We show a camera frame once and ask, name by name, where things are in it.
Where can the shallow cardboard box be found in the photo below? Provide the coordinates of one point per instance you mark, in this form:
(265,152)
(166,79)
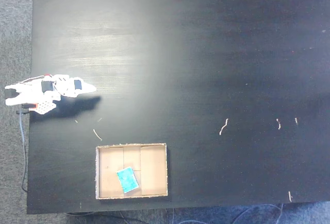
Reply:
(108,162)

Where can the green block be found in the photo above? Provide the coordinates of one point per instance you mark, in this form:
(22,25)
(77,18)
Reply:
(127,180)

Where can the long pale scrap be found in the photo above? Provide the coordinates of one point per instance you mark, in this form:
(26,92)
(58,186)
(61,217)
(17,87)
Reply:
(97,134)

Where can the black and orange clamp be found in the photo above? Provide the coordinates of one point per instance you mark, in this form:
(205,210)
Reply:
(25,108)

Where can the crooked pale tape scrap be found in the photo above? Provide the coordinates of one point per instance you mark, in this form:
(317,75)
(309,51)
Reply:
(223,127)

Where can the short pale tape scrap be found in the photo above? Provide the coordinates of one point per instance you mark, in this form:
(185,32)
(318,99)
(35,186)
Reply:
(279,124)
(290,196)
(296,121)

